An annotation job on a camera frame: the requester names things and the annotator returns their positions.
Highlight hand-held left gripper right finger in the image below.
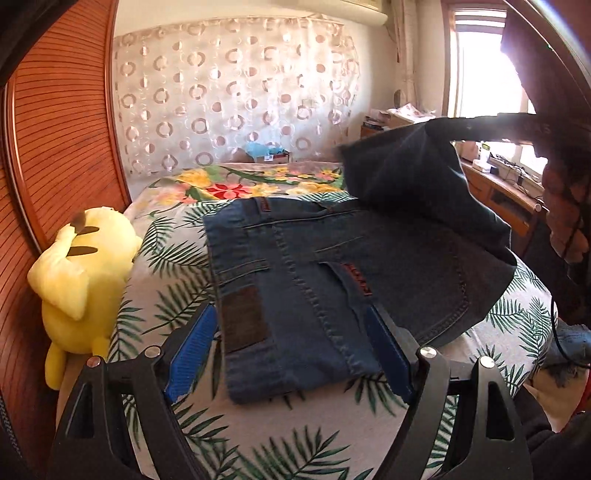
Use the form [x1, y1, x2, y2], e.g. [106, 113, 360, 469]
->
[362, 307, 529, 480]

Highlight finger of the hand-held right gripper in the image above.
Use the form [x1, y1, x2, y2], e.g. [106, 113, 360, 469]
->
[427, 112, 539, 141]

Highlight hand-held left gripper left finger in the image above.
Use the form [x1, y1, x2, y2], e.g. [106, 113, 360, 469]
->
[48, 302, 220, 480]

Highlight blue denim pants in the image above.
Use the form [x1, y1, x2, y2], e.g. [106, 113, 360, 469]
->
[203, 117, 518, 404]

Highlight person's right hand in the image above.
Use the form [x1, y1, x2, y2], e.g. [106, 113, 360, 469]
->
[541, 154, 591, 264]

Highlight wooden cabinet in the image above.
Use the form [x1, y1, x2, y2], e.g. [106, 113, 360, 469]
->
[360, 124, 550, 259]

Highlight patterned window curtain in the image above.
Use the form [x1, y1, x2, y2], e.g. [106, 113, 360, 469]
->
[388, 0, 445, 116]

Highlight stack of books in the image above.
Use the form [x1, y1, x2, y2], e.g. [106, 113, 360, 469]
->
[361, 117, 391, 139]

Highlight yellow plush toy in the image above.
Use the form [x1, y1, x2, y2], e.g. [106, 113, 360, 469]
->
[27, 207, 144, 388]

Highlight person's denim trouser leg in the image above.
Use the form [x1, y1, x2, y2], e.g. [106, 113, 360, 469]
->
[551, 323, 591, 384]

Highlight floral blanket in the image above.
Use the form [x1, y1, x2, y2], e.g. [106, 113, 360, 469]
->
[122, 161, 356, 217]

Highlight blue plastic bag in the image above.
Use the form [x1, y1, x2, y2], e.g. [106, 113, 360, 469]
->
[245, 141, 284, 158]

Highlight wooden slatted wardrobe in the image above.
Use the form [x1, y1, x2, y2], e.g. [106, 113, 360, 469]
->
[0, 0, 132, 480]

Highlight circle-pattern sheer curtain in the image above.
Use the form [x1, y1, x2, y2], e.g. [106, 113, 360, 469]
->
[111, 14, 362, 176]

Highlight power strip with cables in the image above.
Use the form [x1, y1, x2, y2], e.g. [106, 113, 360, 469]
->
[490, 156, 532, 186]

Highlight black cable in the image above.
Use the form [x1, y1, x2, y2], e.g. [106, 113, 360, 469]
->
[551, 295, 591, 370]

